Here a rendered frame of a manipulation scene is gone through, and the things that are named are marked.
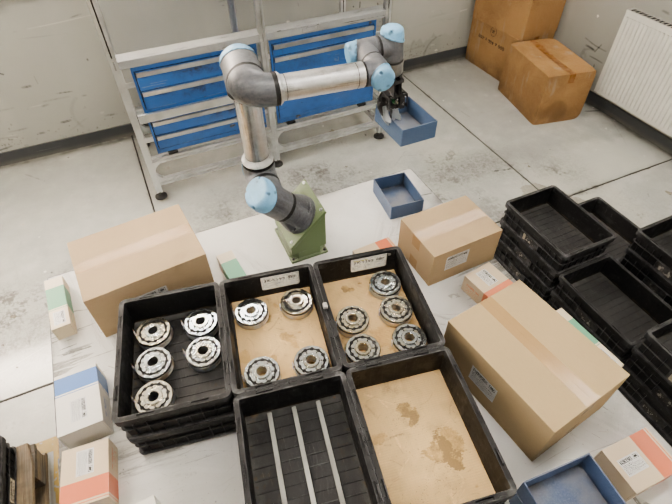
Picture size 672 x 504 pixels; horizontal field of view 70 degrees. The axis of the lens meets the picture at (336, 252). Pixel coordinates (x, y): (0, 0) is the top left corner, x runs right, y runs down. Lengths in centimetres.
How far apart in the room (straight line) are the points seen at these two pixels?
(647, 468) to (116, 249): 172
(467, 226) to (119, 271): 122
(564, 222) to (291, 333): 154
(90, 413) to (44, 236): 204
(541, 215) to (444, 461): 152
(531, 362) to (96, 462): 121
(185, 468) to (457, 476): 74
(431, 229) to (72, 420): 129
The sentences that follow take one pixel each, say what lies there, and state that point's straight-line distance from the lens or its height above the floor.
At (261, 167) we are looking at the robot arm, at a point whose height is 106.
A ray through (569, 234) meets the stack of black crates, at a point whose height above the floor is 49.
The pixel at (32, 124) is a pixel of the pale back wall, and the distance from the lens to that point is 410.
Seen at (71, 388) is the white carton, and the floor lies 79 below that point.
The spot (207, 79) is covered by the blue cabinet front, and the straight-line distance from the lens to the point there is 308.
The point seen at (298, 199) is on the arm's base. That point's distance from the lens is 175.
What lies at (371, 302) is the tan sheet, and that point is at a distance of 157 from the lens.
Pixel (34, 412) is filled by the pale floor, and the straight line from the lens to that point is 269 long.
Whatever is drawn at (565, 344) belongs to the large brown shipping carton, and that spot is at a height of 90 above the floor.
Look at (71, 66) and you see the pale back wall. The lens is 391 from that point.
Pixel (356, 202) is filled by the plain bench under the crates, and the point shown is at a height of 70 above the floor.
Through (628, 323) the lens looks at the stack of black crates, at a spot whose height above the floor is 38.
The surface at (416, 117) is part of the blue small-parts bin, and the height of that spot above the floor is 108.
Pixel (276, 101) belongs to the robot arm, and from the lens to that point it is 143.
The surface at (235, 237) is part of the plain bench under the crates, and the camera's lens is 200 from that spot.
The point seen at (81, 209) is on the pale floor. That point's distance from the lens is 356.
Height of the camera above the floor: 208
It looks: 47 degrees down
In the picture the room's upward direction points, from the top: 1 degrees counter-clockwise
